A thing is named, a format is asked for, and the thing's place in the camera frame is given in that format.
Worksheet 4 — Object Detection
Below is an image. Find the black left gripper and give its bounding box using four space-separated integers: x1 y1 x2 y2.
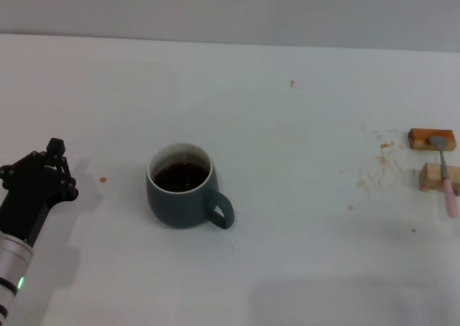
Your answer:
0 138 79 248

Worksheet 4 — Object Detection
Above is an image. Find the dark orange wooden block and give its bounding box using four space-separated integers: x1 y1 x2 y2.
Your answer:
408 127 456 152

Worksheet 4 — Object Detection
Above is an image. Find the light wooden block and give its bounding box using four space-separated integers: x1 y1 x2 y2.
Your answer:
418 162 460 193

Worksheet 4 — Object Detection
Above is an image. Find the pink handled metal spoon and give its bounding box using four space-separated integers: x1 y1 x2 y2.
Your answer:
427 135 459 218

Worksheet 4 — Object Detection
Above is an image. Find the grey ceramic coffee cup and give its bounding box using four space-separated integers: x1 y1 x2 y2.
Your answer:
145 142 236 230

